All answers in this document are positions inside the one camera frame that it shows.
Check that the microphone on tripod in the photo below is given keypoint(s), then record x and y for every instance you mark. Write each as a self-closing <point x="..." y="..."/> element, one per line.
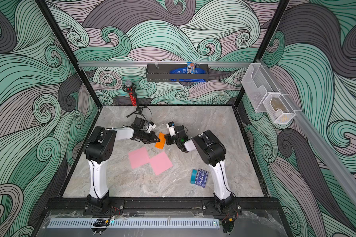
<point x="130" y="88"/>

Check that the left pink paper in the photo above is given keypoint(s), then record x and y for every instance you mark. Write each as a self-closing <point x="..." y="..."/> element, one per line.
<point x="138" y="158"/>

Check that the aluminium rail right wall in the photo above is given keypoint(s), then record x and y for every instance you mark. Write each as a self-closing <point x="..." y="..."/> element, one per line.
<point x="329" y="157"/>

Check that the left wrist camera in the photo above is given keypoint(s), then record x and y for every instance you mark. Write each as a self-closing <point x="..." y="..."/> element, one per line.
<point x="150" y="127"/>

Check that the small clear plastic bin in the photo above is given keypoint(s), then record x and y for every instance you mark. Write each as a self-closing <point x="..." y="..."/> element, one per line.
<point x="278" y="109"/>

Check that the orange square paper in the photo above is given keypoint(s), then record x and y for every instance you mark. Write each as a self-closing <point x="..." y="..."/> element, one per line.
<point x="162" y="142"/>

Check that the right pink paper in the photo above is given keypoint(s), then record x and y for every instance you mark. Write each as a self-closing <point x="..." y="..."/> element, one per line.
<point x="160" y="163"/>

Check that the white slotted cable duct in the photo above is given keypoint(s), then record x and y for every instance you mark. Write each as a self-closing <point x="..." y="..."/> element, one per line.
<point x="143" y="223"/>

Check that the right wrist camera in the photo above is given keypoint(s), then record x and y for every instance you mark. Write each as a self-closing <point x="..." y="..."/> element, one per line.
<point x="171" y="127"/>

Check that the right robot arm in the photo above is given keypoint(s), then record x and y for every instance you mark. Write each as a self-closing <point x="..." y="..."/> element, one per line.
<point x="212" y="152"/>

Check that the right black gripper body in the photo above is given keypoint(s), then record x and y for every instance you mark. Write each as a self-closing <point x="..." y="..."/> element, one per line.
<point x="174" y="139"/>

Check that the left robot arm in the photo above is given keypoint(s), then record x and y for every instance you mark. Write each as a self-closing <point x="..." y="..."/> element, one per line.
<point x="99" y="149"/>

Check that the large clear plastic bin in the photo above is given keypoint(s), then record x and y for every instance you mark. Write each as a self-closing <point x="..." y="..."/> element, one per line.
<point x="257" y="83"/>

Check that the aluminium rail back wall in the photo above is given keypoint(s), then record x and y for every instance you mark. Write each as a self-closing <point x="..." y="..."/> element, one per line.
<point x="123" y="63"/>

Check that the blue card box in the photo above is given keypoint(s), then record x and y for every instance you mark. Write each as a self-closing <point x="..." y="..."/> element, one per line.
<point x="201" y="178"/>

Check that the blue snack packet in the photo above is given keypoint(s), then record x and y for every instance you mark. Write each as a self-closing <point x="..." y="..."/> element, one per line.
<point x="189" y="69"/>

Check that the black wall shelf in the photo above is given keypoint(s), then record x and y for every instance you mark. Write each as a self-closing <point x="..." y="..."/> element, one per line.
<point x="161" y="73"/>

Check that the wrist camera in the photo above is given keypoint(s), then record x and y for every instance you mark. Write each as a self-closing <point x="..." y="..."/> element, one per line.
<point x="171" y="127"/>
<point x="150" y="127"/>

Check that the aluminium rail wall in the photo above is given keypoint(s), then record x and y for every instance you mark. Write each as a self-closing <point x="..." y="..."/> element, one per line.
<point x="329" y="157"/>
<point x="123" y="63"/>

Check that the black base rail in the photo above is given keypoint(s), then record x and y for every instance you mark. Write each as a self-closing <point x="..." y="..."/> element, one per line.
<point x="163" y="203"/>

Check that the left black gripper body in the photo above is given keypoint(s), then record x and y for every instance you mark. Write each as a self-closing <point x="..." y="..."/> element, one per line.
<point x="145" y="136"/>

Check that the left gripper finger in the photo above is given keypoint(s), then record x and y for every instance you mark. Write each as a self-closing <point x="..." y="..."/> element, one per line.
<point x="154" y="137"/>
<point x="151" y="141"/>

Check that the pink paper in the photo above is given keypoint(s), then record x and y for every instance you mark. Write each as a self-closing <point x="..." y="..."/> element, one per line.
<point x="160" y="163"/>
<point x="138" y="158"/>

